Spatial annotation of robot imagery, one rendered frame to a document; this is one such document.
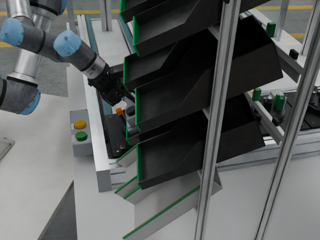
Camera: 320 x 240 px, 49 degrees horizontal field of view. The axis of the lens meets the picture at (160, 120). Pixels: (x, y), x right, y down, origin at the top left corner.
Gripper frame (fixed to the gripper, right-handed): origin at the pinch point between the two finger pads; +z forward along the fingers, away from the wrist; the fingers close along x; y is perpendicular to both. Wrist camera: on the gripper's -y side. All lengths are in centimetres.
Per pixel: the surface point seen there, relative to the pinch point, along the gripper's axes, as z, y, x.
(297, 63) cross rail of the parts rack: -17, -40, 49
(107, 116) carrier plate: 1.4, 16.7, -10.3
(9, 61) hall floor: 24, 140, -263
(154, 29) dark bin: -37, -23, 41
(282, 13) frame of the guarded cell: 67, -74, -82
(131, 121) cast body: -18.3, -3.4, 31.1
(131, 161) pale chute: 0.3, 10.7, 20.8
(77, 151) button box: -3.2, 28.9, 2.1
